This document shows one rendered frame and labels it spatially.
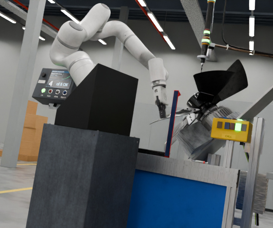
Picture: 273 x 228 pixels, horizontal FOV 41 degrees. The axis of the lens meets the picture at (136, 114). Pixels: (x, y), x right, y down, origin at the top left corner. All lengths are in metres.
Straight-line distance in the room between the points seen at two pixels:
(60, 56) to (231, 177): 0.96
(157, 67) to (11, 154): 6.30
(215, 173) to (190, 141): 0.36
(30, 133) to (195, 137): 8.35
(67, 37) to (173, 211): 0.95
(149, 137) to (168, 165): 7.71
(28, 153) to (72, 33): 8.48
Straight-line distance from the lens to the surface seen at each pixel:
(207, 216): 1.75
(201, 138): 2.05
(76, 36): 1.77
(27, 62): 8.16
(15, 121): 8.08
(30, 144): 10.09
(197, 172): 1.73
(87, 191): 1.42
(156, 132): 9.44
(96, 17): 2.07
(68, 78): 2.08
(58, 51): 1.81
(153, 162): 1.80
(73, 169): 1.47
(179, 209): 1.78
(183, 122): 2.31
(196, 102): 2.19
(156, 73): 2.03
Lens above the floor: 0.91
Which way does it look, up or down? 4 degrees up
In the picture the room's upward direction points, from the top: 9 degrees clockwise
